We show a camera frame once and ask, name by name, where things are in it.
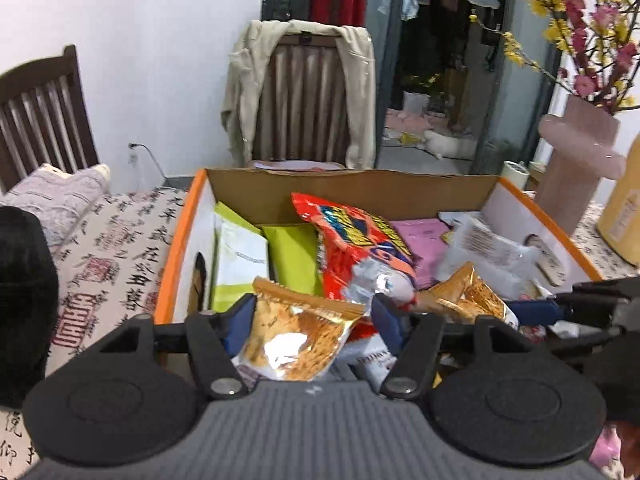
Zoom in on orange print snack packet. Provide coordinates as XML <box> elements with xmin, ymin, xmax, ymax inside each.
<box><xmin>234</xmin><ymin>278</ymin><xmax>367</xmax><ymax>382</ymax></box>

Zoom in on green snack packet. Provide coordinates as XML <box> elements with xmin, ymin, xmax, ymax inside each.
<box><xmin>210</xmin><ymin>202</ymin><xmax>269</xmax><ymax>312</ymax></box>
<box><xmin>262</xmin><ymin>223</ymin><xmax>323</xmax><ymax>296</ymax></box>

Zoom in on red snack bag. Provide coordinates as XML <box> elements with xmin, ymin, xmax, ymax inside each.
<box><xmin>292</xmin><ymin>193</ymin><xmax>416</xmax><ymax>307</ymax></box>

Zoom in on pink snack packet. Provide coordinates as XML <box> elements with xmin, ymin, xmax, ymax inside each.
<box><xmin>392</xmin><ymin>218</ymin><xmax>449</xmax><ymax>289</ymax></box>

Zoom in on white grey snack packet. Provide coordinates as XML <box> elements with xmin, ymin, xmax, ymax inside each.
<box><xmin>329</xmin><ymin>334</ymin><xmax>396</xmax><ymax>392</ymax></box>

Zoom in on large white snack packet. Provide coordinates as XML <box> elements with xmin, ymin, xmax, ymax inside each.
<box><xmin>434</xmin><ymin>211</ymin><xmax>568</xmax><ymax>299</ymax></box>

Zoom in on red cardboard snack box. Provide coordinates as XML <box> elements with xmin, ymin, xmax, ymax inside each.
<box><xmin>154</xmin><ymin>169</ymin><xmax>601</xmax><ymax>324</ymax></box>

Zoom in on calligraphy tablecloth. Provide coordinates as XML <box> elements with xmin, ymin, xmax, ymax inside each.
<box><xmin>0</xmin><ymin>185</ymin><xmax>189</xmax><ymax>480</ymax></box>

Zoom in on yellow thermos jug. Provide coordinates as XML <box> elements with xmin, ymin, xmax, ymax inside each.
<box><xmin>597</xmin><ymin>136</ymin><xmax>640</xmax><ymax>266</ymax></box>

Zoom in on pink ceramic vase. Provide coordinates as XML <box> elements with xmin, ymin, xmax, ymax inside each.
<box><xmin>535</xmin><ymin>96</ymin><xmax>626</xmax><ymax>235</ymax></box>

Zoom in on black cloth bundle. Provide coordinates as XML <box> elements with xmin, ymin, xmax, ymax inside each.
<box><xmin>0</xmin><ymin>206</ymin><xmax>58</xmax><ymax>410</ymax></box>

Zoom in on folded pink woven blanket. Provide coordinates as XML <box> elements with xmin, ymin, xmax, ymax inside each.
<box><xmin>1</xmin><ymin>164</ymin><xmax>111</xmax><ymax>252</ymax></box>

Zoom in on wooden chair with jacket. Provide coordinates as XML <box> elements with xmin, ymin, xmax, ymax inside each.
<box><xmin>252</xmin><ymin>32</ymin><xmax>349</xmax><ymax>169</ymax></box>

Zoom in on dark wooden chair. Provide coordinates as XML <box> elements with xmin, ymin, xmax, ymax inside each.
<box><xmin>0</xmin><ymin>44</ymin><xmax>99</xmax><ymax>192</ymax></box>

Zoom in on beige jacket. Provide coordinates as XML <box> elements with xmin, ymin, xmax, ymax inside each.
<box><xmin>220</xmin><ymin>20</ymin><xmax>376</xmax><ymax>169</ymax></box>

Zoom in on yellow and pink flower branches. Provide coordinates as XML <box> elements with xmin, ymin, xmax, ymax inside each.
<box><xmin>466</xmin><ymin>0</ymin><xmax>639</xmax><ymax>115</ymax></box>

